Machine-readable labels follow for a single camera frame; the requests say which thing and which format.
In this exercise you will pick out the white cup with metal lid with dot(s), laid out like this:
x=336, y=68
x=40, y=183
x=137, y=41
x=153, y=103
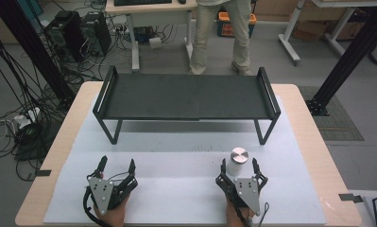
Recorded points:
x=237, y=164

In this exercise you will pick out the white foam mat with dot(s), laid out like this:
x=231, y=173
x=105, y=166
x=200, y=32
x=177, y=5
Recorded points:
x=176, y=189

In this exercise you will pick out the black metal shelf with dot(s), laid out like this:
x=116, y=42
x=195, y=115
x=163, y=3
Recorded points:
x=186, y=97

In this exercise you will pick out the black computer mouse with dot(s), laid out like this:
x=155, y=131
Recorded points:
x=182, y=1

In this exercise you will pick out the white desk frame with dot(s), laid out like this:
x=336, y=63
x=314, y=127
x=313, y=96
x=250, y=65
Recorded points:
x=290, y=44

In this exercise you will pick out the black tape strip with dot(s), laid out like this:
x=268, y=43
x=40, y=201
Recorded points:
x=350, y=197
x=43, y=172

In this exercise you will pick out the grey floor mat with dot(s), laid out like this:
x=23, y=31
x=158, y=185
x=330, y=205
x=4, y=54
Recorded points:
x=340, y=123

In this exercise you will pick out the wooden desk with white legs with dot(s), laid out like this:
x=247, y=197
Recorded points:
x=151, y=14

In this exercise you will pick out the orange and blue crate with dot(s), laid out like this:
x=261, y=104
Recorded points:
x=222, y=26

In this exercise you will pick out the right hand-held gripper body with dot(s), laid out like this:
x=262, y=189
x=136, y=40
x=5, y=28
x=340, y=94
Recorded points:
x=246, y=190

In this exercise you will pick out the cardboard boxes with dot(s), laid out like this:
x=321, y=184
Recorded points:
x=315, y=19

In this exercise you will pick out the white power strip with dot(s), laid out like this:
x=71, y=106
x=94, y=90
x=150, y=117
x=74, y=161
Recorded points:
x=25, y=118

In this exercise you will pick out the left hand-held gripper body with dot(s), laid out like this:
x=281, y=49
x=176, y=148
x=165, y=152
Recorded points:
x=101, y=190

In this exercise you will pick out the person's left hand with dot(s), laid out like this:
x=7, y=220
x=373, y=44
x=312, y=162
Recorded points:
x=113, y=216

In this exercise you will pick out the black aluminium frame post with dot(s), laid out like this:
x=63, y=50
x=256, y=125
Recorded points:
x=346, y=63
x=31, y=47

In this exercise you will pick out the black keyboard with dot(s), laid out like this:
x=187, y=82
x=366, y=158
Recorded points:
x=142, y=2

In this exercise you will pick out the black computer tower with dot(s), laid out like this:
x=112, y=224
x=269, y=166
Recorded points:
x=65, y=34
x=96, y=31

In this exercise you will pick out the white power adapter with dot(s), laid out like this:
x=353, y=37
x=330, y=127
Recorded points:
x=155, y=43

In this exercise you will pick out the person's right hand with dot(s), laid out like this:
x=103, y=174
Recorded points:
x=235, y=216

